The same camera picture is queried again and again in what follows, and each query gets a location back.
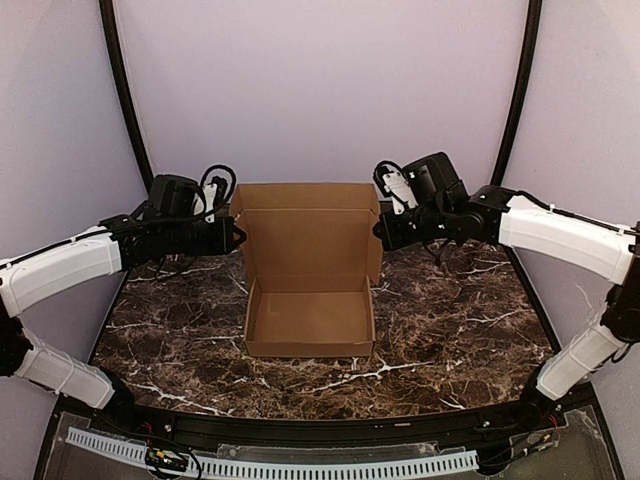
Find brown cardboard box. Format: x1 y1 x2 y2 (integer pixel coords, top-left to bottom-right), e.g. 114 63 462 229
230 183 383 358

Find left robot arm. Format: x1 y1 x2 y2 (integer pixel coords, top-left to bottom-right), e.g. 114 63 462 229
1 165 247 410

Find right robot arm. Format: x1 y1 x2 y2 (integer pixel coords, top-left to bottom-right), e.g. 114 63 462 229
372 152 639 403

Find small electronics board left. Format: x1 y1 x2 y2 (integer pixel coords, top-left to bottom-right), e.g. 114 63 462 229
144 447 188 472

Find small electronics board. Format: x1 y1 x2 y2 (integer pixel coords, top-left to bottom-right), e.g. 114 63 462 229
521 433 560 457
144 447 188 472

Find small electronics board right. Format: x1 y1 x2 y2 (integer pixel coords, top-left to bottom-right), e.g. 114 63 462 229
521 433 560 457

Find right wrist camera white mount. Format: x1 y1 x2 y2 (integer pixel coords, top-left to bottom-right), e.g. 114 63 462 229
373 160 418 215

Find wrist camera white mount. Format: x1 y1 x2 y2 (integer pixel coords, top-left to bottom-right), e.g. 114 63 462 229
373 160 418 215
193 164 237 223

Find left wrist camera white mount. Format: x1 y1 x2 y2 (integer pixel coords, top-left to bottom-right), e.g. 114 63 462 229
193 164 237 223

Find black front rail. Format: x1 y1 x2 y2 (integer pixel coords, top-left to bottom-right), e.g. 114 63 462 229
134 401 528 450

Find left black frame post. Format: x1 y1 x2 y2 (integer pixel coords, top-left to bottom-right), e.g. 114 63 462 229
98 0 154 191

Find black frame post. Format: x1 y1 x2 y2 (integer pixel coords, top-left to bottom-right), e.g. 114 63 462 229
490 0 543 186
98 0 154 191

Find white slotted cable duct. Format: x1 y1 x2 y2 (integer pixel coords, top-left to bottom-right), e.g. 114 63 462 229
65 427 479 479

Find right black frame post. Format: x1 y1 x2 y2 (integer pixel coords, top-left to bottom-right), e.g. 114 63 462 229
490 0 543 186

